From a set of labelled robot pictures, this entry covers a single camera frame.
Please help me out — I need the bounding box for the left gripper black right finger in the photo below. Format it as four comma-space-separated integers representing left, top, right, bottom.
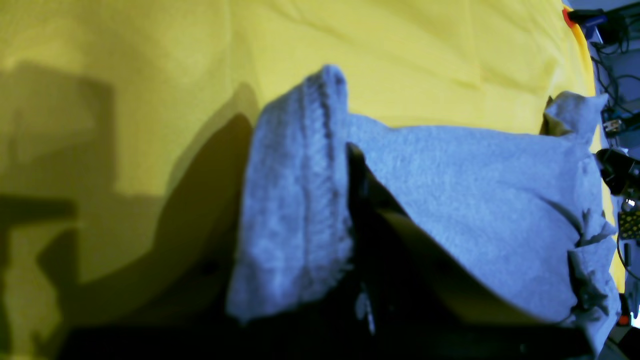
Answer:
242, 143, 595, 360

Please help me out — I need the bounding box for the yellow table cloth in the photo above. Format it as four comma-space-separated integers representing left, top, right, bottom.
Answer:
1, 0, 595, 360

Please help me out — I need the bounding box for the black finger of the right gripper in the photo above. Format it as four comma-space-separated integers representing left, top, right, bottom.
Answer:
595, 148, 640, 197

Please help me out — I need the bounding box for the blue clamp with red tip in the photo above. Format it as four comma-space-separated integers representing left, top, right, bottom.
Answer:
562, 7, 627, 28

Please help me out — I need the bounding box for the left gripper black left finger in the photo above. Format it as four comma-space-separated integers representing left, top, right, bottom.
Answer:
57, 112, 253, 360

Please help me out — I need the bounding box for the tangle of black cables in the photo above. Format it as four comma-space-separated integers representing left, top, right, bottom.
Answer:
590, 20, 640, 136

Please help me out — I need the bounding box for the grey t-shirt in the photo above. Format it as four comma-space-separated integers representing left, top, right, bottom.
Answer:
225, 66, 621, 359

